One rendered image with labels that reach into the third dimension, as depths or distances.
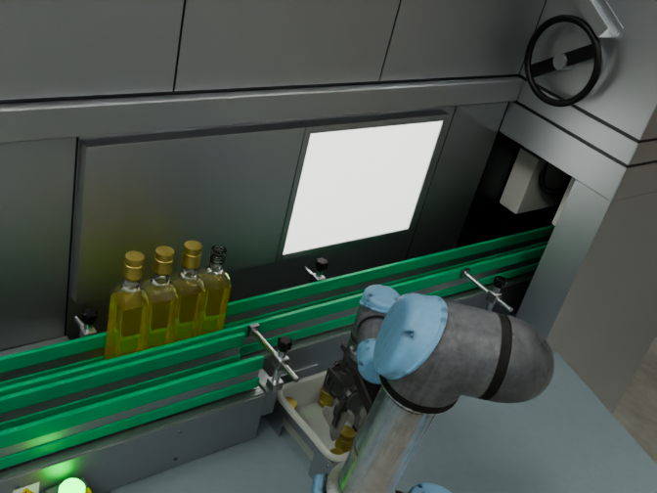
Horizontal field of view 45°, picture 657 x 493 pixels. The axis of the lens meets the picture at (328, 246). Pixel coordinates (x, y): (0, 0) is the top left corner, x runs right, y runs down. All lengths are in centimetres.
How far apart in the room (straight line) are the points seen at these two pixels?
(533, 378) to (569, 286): 106
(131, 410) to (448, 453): 72
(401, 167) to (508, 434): 68
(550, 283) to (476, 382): 113
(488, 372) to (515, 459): 88
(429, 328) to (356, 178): 88
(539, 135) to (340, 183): 56
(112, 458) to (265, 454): 34
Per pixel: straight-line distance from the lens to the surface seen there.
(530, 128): 210
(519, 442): 193
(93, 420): 144
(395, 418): 110
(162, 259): 145
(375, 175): 187
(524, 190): 229
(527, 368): 103
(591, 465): 198
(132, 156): 147
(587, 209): 203
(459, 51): 191
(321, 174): 175
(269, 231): 174
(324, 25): 161
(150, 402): 148
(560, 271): 210
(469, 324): 101
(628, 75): 195
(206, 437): 161
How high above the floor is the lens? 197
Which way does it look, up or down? 31 degrees down
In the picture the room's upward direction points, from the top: 15 degrees clockwise
